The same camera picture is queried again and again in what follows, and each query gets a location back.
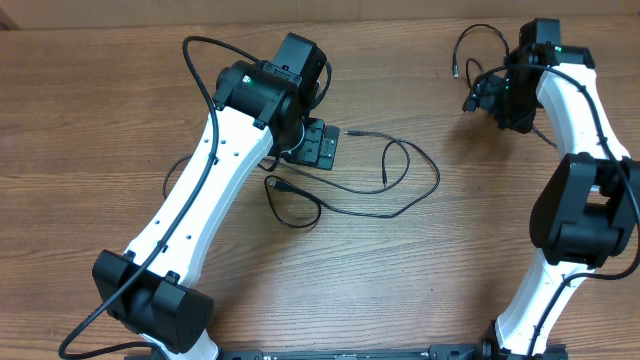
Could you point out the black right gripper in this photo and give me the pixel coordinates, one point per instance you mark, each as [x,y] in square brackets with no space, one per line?
[483,97]

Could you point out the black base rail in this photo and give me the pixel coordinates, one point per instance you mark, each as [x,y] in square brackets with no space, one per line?
[434,352]

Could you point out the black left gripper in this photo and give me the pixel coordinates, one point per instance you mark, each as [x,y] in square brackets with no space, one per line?
[310,153]

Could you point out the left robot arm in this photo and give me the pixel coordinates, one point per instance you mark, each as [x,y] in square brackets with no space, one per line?
[258,109]

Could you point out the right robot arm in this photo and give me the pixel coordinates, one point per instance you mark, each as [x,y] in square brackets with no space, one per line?
[589,208]

